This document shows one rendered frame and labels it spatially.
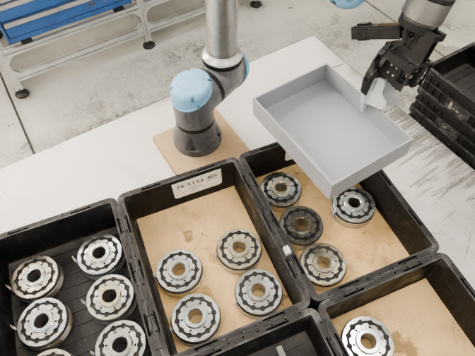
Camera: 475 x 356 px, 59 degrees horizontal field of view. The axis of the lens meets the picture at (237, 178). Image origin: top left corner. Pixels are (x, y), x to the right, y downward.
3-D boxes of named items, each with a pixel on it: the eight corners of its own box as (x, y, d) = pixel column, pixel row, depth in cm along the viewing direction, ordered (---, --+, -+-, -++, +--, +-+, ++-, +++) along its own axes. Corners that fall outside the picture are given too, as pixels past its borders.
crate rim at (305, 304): (118, 200, 99) (115, 195, 97) (236, 160, 105) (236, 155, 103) (166, 371, 78) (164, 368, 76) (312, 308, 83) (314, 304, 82)
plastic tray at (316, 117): (253, 114, 95) (252, 97, 91) (324, 79, 100) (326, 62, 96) (329, 200, 81) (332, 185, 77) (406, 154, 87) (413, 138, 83)
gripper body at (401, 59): (396, 95, 80) (430, 36, 72) (364, 70, 84) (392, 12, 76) (419, 88, 84) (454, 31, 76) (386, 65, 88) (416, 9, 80)
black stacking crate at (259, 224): (128, 221, 107) (116, 196, 98) (237, 183, 113) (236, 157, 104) (174, 379, 85) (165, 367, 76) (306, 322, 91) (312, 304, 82)
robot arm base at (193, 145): (165, 135, 135) (160, 112, 126) (204, 114, 140) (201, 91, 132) (190, 164, 127) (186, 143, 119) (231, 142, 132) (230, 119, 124)
